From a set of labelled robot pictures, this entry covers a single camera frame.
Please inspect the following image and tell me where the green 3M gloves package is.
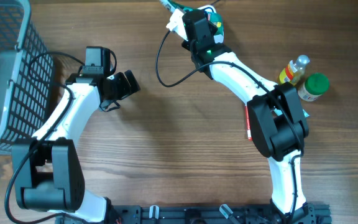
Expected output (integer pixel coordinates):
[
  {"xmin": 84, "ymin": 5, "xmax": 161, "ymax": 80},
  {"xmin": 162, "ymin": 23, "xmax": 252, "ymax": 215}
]
[{"xmin": 160, "ymin": 0, "xmax": 224, "ymax": 40}]

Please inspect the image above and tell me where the red snack stick packet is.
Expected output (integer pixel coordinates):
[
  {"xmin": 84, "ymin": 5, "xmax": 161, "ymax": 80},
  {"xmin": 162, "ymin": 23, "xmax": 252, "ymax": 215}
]
[{"xmin": 244, "ymin": 105, "xmax": 252, "ymax": 141}]

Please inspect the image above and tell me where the yellow liquid soap bottle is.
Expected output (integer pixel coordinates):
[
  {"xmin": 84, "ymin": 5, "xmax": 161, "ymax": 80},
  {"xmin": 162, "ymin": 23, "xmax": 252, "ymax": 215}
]
[{"xmin": 278, "ymin": 55, "xmax": 310, "ymax": 85}]

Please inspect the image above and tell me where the teal wet wipes pack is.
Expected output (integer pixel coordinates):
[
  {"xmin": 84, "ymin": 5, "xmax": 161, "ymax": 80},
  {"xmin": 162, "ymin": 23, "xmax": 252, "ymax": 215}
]
[{"xmin": 303, "ymin": 110, "xmax": 310, "ymax": 118}]

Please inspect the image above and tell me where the green round can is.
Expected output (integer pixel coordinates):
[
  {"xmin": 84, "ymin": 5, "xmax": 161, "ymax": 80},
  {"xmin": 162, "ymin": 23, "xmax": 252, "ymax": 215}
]
[{"xmin": 298, "ymin": 73, "xmax": 330, "ymax": 102}]

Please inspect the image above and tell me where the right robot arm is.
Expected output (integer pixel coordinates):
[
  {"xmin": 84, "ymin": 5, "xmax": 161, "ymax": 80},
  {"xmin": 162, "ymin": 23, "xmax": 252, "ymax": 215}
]
[{"xmin": 179, "ymin": 9, "xmax": 309, "ymax": 223}]

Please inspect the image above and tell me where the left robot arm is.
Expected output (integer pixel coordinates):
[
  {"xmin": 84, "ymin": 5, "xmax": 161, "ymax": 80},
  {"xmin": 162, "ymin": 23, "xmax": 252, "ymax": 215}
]
[{"xmin": 4, "ymin": 46, "xmax": 140, "ymax": 223}]

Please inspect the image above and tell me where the white barcode scanner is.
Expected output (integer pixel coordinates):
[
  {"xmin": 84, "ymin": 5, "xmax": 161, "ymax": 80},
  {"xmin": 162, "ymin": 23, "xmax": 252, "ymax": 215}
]
[{"xmin": 204, "ymin": 5, "xmax": 224, "ymax": 43}]

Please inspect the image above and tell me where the grey plastic mesh basket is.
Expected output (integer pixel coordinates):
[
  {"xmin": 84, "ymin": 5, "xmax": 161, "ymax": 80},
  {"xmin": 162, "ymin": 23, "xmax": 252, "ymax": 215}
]
[{"xmin": 0, "ymin": 1, "xmax": 55, "ymax": 155}]

